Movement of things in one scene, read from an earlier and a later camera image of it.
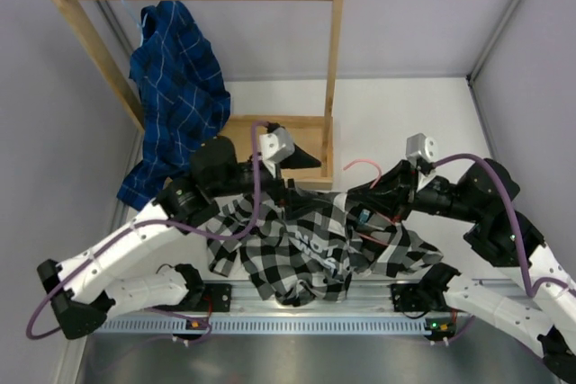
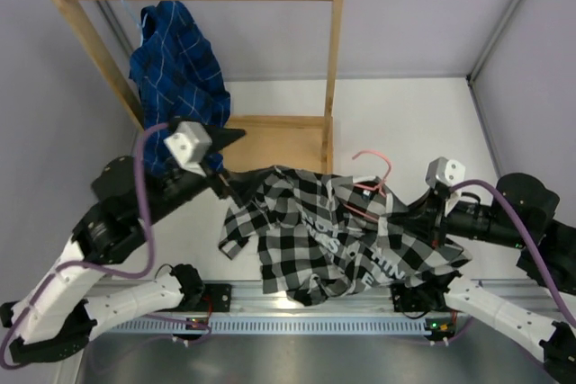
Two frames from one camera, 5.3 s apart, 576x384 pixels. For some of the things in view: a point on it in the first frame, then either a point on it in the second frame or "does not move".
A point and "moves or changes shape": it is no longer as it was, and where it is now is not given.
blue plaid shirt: (184, 95) does not move
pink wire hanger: (379, 177) -> (380, 188)
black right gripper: (392, 195) -> (427, 220)
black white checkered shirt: (308, 249) moves or changes shape
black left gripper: (299, 159) -> (241, 184)
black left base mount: (217, 297) does not move
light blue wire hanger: (141, 28) does not move
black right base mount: (418, 298) does not move
